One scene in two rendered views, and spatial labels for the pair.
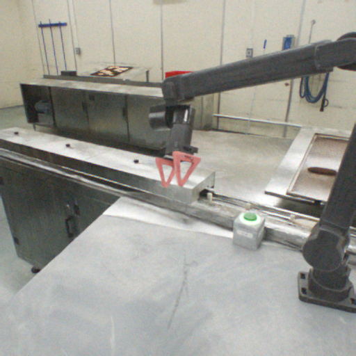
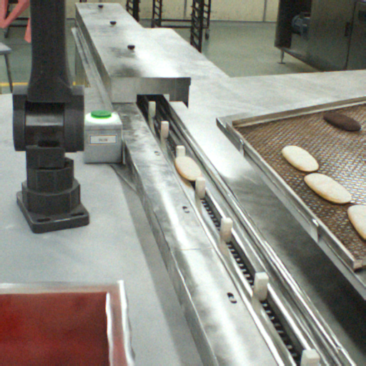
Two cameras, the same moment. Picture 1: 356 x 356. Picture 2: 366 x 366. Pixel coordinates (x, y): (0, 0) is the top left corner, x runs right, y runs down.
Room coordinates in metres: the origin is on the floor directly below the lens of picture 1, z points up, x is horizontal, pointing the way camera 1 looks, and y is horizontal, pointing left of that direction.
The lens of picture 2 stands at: (0.07, -1.05, 1.24)
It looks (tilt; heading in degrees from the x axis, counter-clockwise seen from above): 23 degrees down; 45
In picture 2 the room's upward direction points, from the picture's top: 3 degrees clockwise
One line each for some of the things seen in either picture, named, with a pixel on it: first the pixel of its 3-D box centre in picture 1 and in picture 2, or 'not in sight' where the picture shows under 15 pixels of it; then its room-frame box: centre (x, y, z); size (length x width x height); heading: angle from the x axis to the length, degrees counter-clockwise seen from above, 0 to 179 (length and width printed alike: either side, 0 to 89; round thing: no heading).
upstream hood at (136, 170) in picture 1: (80, 155); (115, 38); (1.27, 0.44, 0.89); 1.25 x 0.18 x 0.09; 58
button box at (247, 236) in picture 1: (248, 234); (102, 146); (0.72, -0.20, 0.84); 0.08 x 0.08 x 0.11; 58
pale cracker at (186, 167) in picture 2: (311, 224); (187, 166); (0.75, -0.40, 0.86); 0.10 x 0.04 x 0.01; 58
